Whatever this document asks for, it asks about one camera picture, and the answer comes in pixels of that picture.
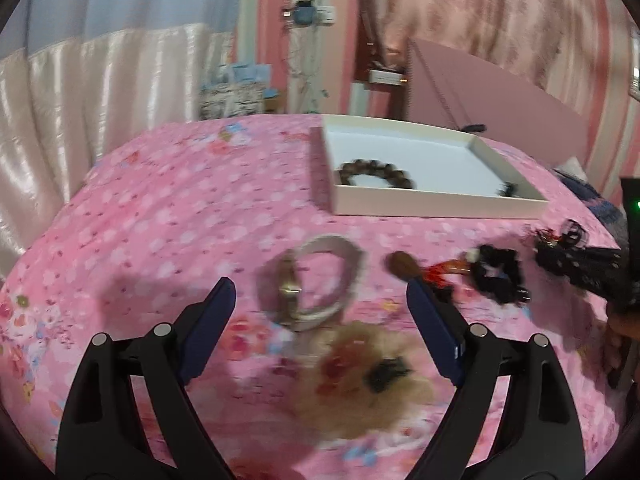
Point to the blue charger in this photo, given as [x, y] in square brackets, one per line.
[304, 13]

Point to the black scrunchie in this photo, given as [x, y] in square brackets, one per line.
[495, 280]

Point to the pink headboard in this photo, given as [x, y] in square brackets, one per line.
[475, 90]

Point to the patterned storage box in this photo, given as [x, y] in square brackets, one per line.
[230, 100]

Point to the white shallow tray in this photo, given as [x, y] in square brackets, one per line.
[425, 160]

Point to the white router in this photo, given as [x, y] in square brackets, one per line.
[386, 77]

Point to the pink floral bedspread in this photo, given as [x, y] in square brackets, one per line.
[150, 210]

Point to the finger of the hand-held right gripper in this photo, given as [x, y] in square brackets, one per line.
[575, 262]

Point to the cream and blue curtain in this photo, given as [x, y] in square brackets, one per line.
[100, 85]

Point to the pink patterned curtain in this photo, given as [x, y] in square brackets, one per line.
[475, 0]

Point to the black hair claw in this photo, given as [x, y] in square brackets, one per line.
[572, 232]

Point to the person's right hand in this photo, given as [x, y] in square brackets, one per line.
[624, 329]

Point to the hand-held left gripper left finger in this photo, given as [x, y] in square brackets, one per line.
[207, 330]

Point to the purple blue cloth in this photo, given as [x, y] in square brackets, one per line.
[590, 195]

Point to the white wall socket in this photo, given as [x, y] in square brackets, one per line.
[326, 15]

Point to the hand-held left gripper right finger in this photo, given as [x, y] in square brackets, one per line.
[435, 330]

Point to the blue tissue box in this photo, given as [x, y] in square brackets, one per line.
[247, 74]

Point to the black object on headboard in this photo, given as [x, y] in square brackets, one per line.
[475, 127]

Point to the brown cardboard box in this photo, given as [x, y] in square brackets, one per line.
[276, 104]

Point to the amber pendant with red knot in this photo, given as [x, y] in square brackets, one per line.
[402, 266]

